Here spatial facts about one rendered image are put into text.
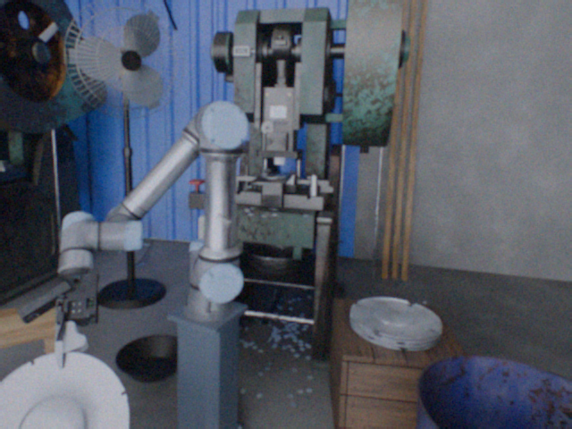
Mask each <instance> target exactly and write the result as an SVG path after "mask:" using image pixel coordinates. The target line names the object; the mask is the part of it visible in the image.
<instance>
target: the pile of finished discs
mask: <svg viewBox="0 0 572 429"><path fill-rule="evenodd" d="M409 305H410V303H408V301H404V300H400V299H396V298H368V299H361V300H360V301H358V302H357V304H355V303H354V304H353V306H352V308H351V311H350V324H351V326H352V329H353V330H354V331H355V332H357V333H358V334H359V335H360V336H362V337H363V339H365V340H368V341H371V342H372V343H375V344H379V345H382V347H385V348H389V349H400V350H402V349H401V348H405V349H404V350H416V351H421V350H425V349H430V348H431V347H433V346H435V345H436V344H438V342H439V341H441V339H442V334H441V332H442V322H441V320H440V319H439V317H438V316H437V315H436V314H434V313H433V312H432V311H430V310H428V309H427V308H425V307H423V306H420V305H418V304H415V305H413V304H412V306H409Z"/></svg>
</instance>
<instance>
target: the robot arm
mask: <svg viewBox="0 0 572 429"><path fill-rule="evenodd" d="M247 134H248V119H247V116H246V115H245V114H244V112H243V111H242V110H241V109H240V108H239V107H238V106H237V105H235V104H233V103H230V102H226V101H219V102H211V103H207V104H204V105H202V106H201V107H200V109H199V110H198V111H197V113H196V114H195V115H194V117H193V118H192V119H191V120H189V123H188V124H187V125H186V127H185V128H184V129H183V130H182V131H181V138H180V139H179V140H178V141H177V142H175V143H174V145H173V146H172V147H171V148H170V149H169V150H168V151H167V152H166V154H165V156H164V157H163V158H161V159H160V160H159V161H158V162H157V163H156V165H155V166H154V167H153V169H152V170H151V171H150V172H148V173H147V174H146V176H145V177H144V178H143V179H142V180H141V181H140V182H139V184H138V185H136V187H135V188H134V189H133V190H132V191H131V192H130V193H129V194H128V195H127V197H126V198H125V199H124V200H123V201H122V202H121V203H120V204H119V205H118V206H117V207H116V208H113V209H111V211H110V212H109V214H108V215H107V217H106V219H105V222H96V220H95V217H94V216H93V215H92V214H84V213H83V212H77V213H72V214H68V215H67V216H66V217H65V218H64V220H63V228H62V230H61V247H60V258H59V270H58V272H59V282H61V284H59V285H57V286H55V287H53V288H52V289H51V290H49V291H48V292H46V293H44V294H43V295H40V296H38V297H37V298H36V299H34V300H32V301H31V302H29V303H27V304H25V305H23V306H22V307H21V308H19V309H17V313H18V315H19V316H21V320H22V321H23V322H24V323H25V324H29V323H31V322H32V321H34V320H36V319H37V318H38V317H40V316H41V315H44V314H45V313H47V312H48V310H50V309H53V308H54V307H55V318H56V319H55V363H56V364H57V366H58V367H59V369H63V353H65V352H67V351H70V352H79V353H81V352H83V351H85V350H86V349H88V342H87V337H86V336H85V335H82V334H79V332H78V329H77V328H76V325H79V326H89V325H90V324H98V298H97V292H98V282H99V274H98V270H93V252H106V251H121V250H132V249H141V248H142V247H143V241H144V230H143V222H141V221H140V220H141V219H142V218H143V217H144V216H145V215H146V214H147V213H148V212H150V209H151V208H152V207H153V206H154V205H155V204H156V203H157V202H158V200H159V199H160V198H161V197H162V196H163V195H164V194H165V193H166V192H167V190H168V189H169V188H170V187H171V186H172V185H173V184H174V183H176V181H177V180H178V179H179V178H180V177H181V176H182V175H183V174H184V173H185V171H186V170H187V169H188V168H189V167H190V166H191V165H192V164H193V163H194V161H195V160H196V159H197V158H198V157H199V156H200V155H202V156H203V157H204V158H205V159H206V198H205V232H204V238H203V239H197V240H193V241H192V243H191V244H189V292H188V296H187V298H186V301H185V305H184V312H185V314H186V316H188V317H190V318H192V320H195V321H201V322H213V321H214V320H218V319H222V318H225V317H227V316H228V315H230V314H231V312H232V302H231V300H232V299H234V297H235V296H237V295H239V293H240V291H241V290H242V287H243V275H242V272H241V270H240V250H239V249H238V248H237V247H236V246H235V234H236V202H237V171H238V159H239V158H240V157H241V156H242V155H243V142H244V140H245V139H246V137H247ZM93 300H94V301H93Z"/></svg>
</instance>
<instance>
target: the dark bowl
mask: <svg viewBox="0 0 572 429"><path fill-rule="evenodd" d="M114 361H115V365H116V366H117V368H118V369H119V370H122V371H123V372H124V373H126V374H127V375H128V376H129V377H131V378H133V379H135V380H136V381H138V382H141V383H158V382H161V381H163V380H165V379H166V378H168V377H170V376H171V375H172V374H173V373H174V372H175V370H177V369H178V342H177V337H175V336H171V335H162V334H157V335H148V336H143V338H140V339H136V340H134V341H130V342H129V343H126V344H124V346H123V347H122V348H121V349H120V350H119V351H118V352H116V355H115V359H114Z"/></svg>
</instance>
